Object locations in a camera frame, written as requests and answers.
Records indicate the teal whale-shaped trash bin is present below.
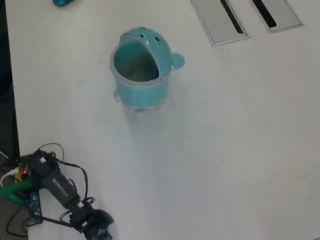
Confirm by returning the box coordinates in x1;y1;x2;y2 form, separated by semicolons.
109;26;186;114

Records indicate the white cable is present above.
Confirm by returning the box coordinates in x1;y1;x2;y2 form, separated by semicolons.
0;168;20;188

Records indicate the green cube block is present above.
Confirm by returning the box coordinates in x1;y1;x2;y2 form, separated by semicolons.
132;72;148;82

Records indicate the blue circuit board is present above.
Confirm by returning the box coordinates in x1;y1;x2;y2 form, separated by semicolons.
24;189;43;225

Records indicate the black looped servo cable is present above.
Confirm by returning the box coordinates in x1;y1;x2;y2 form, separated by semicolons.
36;142;96;203

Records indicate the small teal object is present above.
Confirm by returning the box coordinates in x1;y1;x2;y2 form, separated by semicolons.
52;0;76;7

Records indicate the black power cable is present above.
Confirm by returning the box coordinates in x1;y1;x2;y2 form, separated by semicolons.
6;204;76;237

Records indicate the green table clamp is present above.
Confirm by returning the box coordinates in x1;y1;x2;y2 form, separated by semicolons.
0;179;33;206

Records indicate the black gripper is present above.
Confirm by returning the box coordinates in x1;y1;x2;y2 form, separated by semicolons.
69;199;116;240

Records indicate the metal desk grommet plate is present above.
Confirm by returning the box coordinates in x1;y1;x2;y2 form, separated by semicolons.
191;0;251;48
249;0;304;35

